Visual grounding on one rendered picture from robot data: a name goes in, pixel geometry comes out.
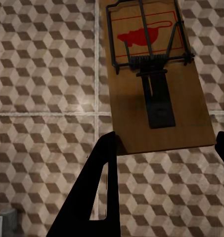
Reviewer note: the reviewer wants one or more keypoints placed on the mousetrap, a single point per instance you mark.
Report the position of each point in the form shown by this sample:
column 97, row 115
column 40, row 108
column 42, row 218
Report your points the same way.
column 156, row 97

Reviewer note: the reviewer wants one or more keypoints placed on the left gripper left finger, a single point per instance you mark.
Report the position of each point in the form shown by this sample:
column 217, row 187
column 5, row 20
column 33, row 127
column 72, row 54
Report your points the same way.
column 73, row 220

